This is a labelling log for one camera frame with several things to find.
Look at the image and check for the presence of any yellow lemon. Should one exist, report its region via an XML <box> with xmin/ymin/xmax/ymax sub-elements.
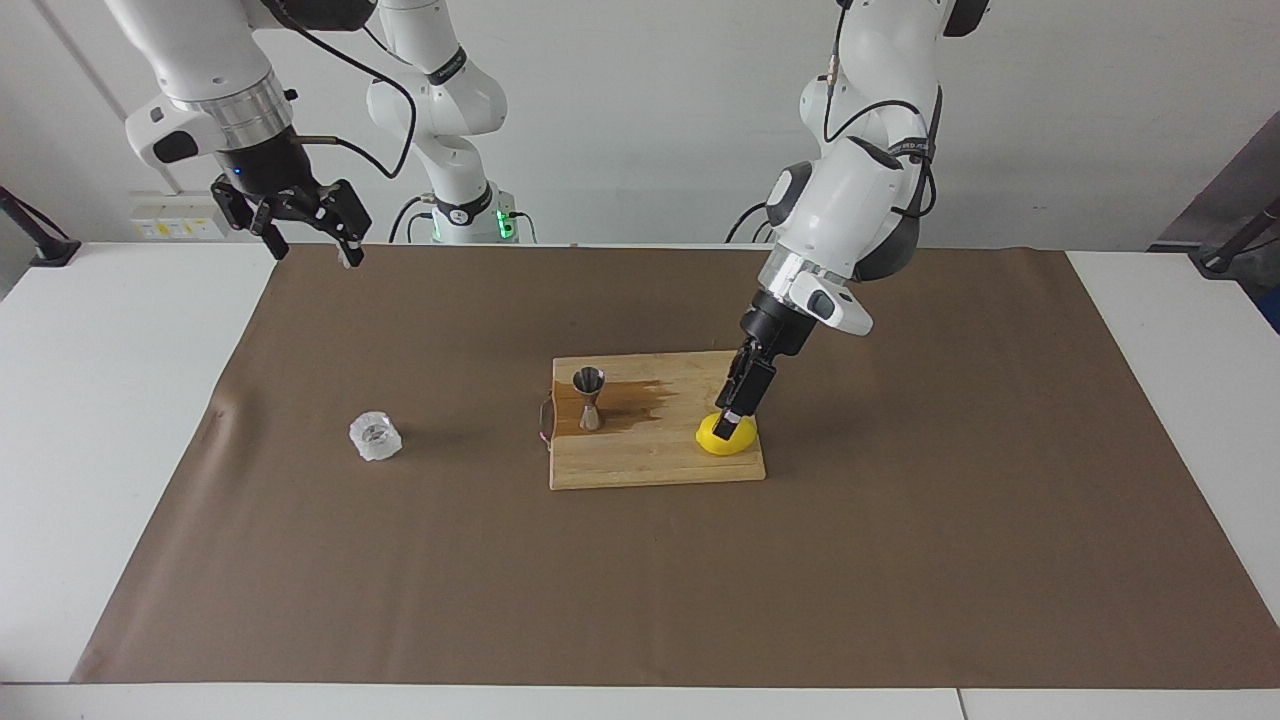
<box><xmin>695</xmin><ymin>411</ymin><xmax>759</xmax><ymax>458</ymax></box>

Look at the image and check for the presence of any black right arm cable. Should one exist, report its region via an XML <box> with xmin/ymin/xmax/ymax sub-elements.
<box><xmin>262</xmin><ymin>0</ymin><xmax>419</xmax><ymax>181</ymax></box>

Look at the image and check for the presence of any black clamp stand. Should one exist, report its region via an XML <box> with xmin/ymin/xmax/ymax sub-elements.
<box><xmin>1190</xmin><ymin>195</ymin><xmax>1280</xmax><ymax>279</ymax></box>
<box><xmin>0</xmin><ymin>185</ymin><xmax>81</xmax><ymax>268</ymax></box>

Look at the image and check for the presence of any white wall socket strip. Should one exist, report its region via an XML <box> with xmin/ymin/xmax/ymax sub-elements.
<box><xmin>130</xmin><ymin>192</ymin><xmax>233</xmax><ymax>241</ymax></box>

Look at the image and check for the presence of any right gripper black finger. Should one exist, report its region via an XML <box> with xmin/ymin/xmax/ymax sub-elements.
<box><xmin>296</xmin><ymin>179</ymin><xmax>374</xmax><ymax>269</ymax></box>
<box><xmin>209</xmin><ymin>176</ymin><xmax>292</xmax><ymax>262</ymax></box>

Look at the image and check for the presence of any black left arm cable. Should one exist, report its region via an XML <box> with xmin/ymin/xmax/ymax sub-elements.
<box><xmin>822</xmin><ymin>0</ymin><xmax>946</xmax><ymax>221</ymax></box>

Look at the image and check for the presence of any wooden cutting board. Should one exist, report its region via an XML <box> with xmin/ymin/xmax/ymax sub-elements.
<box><xmin>538</xmin><ymin>349</ymin><xmax>767</xmax><ymax>492</ymax></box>

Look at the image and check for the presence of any dark grey panel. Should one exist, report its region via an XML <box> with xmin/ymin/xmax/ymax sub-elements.
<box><xmin>1148</xmin><ymin>108</ymin><xmax>1280</xmax><ymax>253</ymax></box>

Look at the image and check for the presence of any brown paper table mat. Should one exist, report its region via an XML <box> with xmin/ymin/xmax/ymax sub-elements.
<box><xmin>70</xmin><ymin>243</ymin><xmax>1280</xmax><ymax>691</ymax></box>

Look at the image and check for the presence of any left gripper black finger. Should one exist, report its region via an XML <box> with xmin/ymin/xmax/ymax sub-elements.
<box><xmin>712</xmin><ymin>352</ymin><xmax>780</xmax><ymax>444</ymax></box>
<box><xmin>726</xmin><ymin>340</ymin><xmax>757</xmax><ymax>401</ymax></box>

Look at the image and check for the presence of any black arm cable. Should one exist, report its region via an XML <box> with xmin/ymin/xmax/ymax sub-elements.
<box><xmin>822</xmin><ymin>0</ymin><xmax>946</xmax><ymax>221</ymax></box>
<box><xmin>262</xmin><ymin>0</ymin><xmax>419</xmax><ymax>181</ymax></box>

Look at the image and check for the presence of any steel double jigger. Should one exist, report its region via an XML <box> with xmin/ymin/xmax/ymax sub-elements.
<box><xmin>571</xmin><ymin>367</ymin><xmax>607</xmax><ymax>432</ymax></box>

